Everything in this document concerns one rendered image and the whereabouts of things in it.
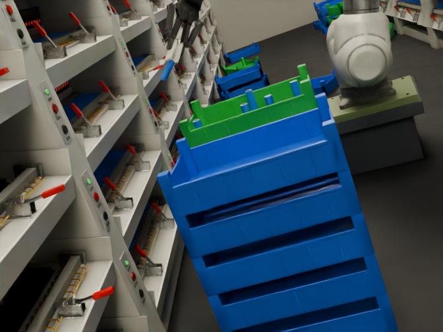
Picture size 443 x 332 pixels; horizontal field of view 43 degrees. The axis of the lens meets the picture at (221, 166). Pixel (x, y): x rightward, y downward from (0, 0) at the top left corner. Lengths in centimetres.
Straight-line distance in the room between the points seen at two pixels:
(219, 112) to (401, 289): 60
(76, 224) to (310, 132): 48
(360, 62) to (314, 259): 77
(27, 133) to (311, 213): 52
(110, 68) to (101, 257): 75
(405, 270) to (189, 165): 56
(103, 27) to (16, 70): 70
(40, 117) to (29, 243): 27
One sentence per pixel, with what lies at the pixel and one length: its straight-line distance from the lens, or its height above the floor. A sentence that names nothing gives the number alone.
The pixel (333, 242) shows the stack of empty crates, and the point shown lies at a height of 28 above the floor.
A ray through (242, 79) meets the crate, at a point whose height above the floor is 11.
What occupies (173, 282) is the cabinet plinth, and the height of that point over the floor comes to 2.
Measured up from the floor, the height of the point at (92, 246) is 36.
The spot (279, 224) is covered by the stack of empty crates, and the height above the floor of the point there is 34.
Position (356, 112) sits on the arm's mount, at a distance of 179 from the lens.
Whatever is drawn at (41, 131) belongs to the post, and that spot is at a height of 60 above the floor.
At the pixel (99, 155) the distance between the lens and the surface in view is 124.
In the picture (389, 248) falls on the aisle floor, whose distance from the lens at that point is 145.
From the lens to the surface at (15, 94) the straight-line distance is 99.
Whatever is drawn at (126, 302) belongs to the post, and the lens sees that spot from 116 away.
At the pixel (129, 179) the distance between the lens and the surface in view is 151.
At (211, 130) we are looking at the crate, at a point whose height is 44.
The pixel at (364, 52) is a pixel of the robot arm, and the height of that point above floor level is 42.
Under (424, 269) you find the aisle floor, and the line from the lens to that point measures 135.
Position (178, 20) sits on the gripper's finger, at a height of 66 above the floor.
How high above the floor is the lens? 74
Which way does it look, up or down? 18 degrees down
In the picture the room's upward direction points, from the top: 21 degrees counter-clockwise
